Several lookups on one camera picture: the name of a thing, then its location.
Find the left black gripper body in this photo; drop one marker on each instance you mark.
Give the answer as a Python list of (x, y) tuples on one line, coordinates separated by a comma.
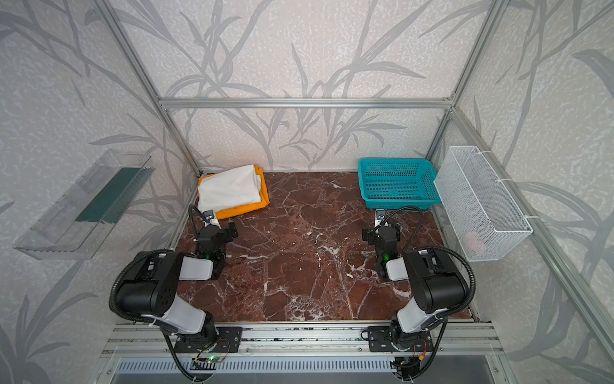
[(219, 234)]

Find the orange drawstring shorts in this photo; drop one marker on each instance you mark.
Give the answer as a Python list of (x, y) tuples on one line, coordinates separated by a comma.
[(229, 213)]

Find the white wire mesh basket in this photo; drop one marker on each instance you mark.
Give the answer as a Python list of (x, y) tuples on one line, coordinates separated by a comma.
[(476, 198)]

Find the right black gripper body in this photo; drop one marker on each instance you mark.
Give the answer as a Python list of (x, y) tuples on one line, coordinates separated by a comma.
[(381, 233)]

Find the small circuit board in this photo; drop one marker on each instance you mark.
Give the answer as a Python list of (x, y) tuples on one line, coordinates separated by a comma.
[(209, 360)]

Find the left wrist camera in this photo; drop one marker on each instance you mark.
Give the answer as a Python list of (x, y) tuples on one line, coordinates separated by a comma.
[(209, 218)]

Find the aluminium mounting rail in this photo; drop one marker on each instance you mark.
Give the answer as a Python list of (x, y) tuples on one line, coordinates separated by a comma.
[(302, 339)]

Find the white garment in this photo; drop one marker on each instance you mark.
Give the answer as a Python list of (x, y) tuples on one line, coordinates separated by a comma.
[(229, 189)]

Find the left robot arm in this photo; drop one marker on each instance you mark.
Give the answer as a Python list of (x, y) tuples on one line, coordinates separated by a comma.
[(146, 289)]

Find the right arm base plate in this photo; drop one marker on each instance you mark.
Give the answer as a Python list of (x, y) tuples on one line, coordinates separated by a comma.
[(391, 339)]

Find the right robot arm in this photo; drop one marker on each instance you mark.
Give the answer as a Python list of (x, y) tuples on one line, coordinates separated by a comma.
[(442, 282)]

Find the clear acrylic wall shelf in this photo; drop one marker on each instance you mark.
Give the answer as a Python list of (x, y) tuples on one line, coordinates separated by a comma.
[(75, 227)]

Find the teal plastic basket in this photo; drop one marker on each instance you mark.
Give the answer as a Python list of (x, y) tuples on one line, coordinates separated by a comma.
[(393, 183)]

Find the pink object in wire basket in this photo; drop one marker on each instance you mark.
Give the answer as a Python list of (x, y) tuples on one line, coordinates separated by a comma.
[(474, 242)]

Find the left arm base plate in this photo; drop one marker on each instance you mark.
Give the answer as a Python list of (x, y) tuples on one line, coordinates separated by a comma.
[(226, 339)]

